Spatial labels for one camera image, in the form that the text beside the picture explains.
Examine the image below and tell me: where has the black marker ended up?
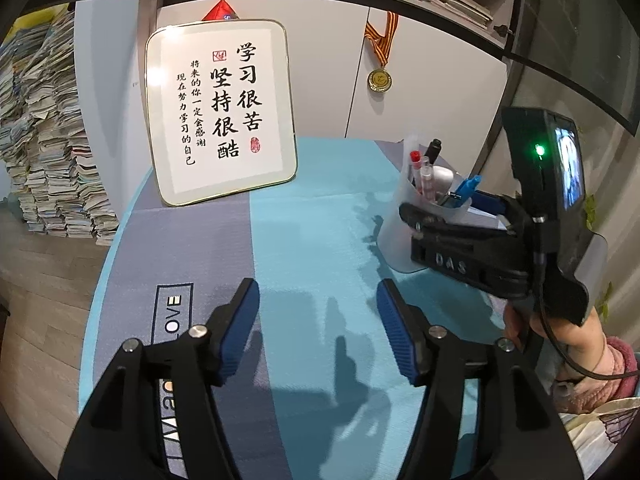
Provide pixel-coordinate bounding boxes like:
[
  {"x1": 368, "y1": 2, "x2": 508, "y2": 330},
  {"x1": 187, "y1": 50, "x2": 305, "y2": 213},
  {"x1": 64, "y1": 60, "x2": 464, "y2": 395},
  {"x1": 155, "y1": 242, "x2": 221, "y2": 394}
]
[{"x1": 423, "y1": 138, "x2": 444, "y2": 169}]

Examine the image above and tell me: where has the clear gel pen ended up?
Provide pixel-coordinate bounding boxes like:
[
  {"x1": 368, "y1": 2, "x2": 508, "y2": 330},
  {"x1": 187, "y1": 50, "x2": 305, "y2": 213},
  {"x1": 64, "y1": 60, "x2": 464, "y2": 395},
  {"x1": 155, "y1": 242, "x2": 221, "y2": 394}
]
[{"x1": 420, "y1": 156, "x2": 436, "y2": 202}]

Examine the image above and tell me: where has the person's right hand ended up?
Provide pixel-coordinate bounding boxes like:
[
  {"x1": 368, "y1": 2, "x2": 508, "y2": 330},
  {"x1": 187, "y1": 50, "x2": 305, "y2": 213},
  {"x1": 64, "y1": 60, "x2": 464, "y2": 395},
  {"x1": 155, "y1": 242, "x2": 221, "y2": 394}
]
[{"x1": 502, "y1": 304, "x2": 601, "y2": 364}]

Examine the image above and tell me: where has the framed calligraphy sign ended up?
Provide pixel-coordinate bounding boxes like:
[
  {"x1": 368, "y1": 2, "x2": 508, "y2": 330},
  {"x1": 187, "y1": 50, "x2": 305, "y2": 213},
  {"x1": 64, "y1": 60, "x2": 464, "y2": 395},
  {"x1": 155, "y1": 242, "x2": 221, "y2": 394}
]
[{"x1": 145, "y1": 19, "x2": 300, "y2": 207}]

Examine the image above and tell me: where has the cream printed cloth bag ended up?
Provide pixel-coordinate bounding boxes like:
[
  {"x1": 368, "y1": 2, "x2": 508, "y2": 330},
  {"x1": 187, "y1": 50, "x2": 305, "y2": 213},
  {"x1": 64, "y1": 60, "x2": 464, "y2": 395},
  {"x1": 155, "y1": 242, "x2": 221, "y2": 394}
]
[{"x1": 559, "y1": 395, "x2": 640, "y2": 480}]

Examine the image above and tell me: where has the pile of thin workbooks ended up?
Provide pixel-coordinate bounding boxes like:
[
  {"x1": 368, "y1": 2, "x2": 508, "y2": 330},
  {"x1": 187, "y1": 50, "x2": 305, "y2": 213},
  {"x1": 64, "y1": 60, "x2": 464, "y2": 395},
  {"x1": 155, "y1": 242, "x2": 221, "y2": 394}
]
[{"x1": 410, "y1": 0, "x2": 494, "y2": 31}]

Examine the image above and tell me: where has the red cap gel pen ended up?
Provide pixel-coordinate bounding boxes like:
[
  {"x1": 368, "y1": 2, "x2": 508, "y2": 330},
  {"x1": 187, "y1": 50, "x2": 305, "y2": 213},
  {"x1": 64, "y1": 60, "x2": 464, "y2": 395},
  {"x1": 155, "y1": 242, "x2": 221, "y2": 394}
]
[{"x1": 409, "y1": 150, "x2": 424, "y2": 192}]

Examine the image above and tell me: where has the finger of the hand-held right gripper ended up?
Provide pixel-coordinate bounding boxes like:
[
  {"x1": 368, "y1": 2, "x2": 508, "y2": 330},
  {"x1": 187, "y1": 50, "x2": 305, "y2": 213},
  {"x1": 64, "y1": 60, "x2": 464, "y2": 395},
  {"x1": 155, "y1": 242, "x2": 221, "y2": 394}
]
[
  {"x1": 467, "y1": 189, "x2": 524, "y2": 221},
  {"x1": 398, "y1": 202, "x2": 524, "y2": 241}
]

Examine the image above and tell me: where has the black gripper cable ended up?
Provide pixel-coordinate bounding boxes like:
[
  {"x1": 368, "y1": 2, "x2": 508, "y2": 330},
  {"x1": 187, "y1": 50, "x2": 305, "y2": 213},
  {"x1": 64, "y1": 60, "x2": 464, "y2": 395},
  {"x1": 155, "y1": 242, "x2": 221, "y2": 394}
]
[{"x1": 532, "y1": 217, "x2": 640, "y2": 382}]

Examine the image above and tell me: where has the translucent pen holder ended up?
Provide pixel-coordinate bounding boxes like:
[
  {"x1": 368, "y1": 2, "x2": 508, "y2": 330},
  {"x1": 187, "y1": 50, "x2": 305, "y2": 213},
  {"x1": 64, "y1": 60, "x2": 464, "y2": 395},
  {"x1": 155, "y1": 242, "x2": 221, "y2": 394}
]
[{"x1": 377, "y1": 135, "x2": 474, "y2": 274}]

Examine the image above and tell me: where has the gold medal with striped ribbon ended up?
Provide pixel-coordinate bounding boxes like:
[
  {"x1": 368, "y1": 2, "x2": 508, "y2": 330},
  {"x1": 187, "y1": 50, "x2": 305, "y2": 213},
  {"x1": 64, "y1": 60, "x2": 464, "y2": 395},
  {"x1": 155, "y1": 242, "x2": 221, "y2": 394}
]
[{"x1": 363, "y1": 10, "x2": 400, "y2": 94}]

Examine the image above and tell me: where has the blue grey printed tablecloth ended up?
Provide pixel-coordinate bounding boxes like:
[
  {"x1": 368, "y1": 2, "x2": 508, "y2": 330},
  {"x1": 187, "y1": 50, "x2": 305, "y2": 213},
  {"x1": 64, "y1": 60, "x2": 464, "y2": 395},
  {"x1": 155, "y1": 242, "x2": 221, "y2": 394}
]
[{"x1": 77, "y1": 135, "x2": 592, "y2": 480}]

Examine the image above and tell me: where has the green leafy plant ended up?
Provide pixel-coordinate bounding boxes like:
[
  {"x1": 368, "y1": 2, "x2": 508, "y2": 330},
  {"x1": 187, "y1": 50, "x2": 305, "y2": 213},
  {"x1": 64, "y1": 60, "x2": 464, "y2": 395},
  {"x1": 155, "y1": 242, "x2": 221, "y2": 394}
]
[{"x1": 584, "y1": 194, "x2": 615, "y2": 324}]

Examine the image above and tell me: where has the white cabinet door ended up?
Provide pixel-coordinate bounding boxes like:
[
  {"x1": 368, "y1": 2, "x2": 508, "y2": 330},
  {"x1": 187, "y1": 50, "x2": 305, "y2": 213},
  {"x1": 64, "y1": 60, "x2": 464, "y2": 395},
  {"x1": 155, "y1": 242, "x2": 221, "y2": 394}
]
[
  {"x1": 74, "y1": 0, "x2": 372, "y2": 142},
  {"x1": 344, "y1": 6, "x2": 512, "y2": 144}
]

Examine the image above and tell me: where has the tall pile of papers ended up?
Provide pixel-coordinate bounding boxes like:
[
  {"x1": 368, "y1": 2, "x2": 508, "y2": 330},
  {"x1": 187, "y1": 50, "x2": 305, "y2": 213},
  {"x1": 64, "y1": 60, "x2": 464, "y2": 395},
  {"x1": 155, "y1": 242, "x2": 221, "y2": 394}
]
[{"x1": 0, "y1": 5, "x2": 120, "y2": 247}]

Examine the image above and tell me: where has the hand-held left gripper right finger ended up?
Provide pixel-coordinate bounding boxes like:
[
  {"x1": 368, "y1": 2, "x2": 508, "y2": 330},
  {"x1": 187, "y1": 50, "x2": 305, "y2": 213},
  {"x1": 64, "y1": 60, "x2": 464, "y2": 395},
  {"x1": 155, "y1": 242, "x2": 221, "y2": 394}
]
[{"x1": 376, "y1": 279, "x2": 581, "y2": 480}]

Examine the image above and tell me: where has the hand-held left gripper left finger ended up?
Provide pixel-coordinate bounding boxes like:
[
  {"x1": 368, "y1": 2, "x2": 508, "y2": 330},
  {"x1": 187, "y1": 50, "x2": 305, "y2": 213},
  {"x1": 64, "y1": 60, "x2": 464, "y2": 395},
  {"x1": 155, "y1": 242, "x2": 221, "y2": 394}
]
[{"x1": 59, "y1": 277, "x2": 261, "y2": 480}]

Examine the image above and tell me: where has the blue pen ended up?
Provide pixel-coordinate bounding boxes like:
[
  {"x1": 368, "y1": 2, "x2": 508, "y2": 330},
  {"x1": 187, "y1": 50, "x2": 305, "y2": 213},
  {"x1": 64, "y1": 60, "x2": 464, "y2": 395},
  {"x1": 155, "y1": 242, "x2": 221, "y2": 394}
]
[{"x1": 451, "y1": 175, "x2": 484, "y2": 202}]

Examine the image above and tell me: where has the red hanging pouch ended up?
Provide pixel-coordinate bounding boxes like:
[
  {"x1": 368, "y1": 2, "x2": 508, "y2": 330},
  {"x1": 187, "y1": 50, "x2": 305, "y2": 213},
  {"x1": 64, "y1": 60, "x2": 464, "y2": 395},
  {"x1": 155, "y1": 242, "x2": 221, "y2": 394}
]
[{"x1": 202, "y1": 0, "x2": 241, "y2": 22}]

